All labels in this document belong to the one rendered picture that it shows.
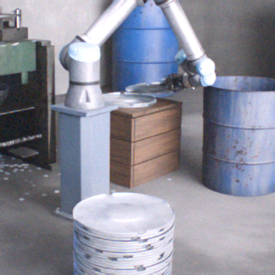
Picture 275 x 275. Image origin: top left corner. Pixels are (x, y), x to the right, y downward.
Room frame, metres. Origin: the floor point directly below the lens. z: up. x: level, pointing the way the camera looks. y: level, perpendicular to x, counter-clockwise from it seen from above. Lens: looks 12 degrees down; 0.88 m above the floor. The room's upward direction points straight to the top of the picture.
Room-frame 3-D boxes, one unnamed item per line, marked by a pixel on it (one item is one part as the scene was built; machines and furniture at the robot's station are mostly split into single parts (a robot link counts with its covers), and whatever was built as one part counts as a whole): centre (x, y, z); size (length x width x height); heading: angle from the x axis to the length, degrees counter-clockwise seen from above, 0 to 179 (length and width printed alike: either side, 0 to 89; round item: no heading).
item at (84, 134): (2.00, 0.09, 0.23); 0.19 x 0.19 x 0.45; 51
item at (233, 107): (2.35, -0.64, 0.24); 0.42 x 0.42 x 0.48
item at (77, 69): (2.00, 0.09, 0.62); 0.13 x 0.12 x 0.14; 17
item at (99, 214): (1.41, -0.05, 0.26); 0.29 x 0.29 x 0.01
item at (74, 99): (2.00, 0.09, 0.50); 0.15 x 0.15 x 0.10
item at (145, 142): (2.55, -0.09, 0.18); 0.40 x 0.38 x 0.35; 47
